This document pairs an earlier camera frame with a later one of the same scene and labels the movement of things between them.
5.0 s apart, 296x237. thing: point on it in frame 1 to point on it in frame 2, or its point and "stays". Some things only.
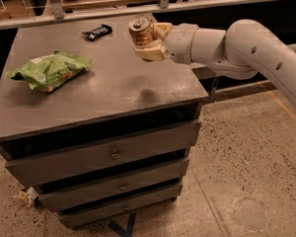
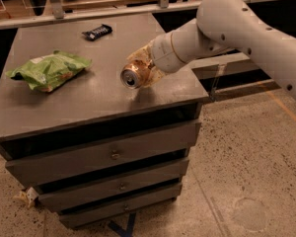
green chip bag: x=49 y=72 stays
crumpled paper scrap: x=27 y=196 stays
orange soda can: x=142 y=31 to x=133 y=76
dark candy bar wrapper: x=98 y=32 stays
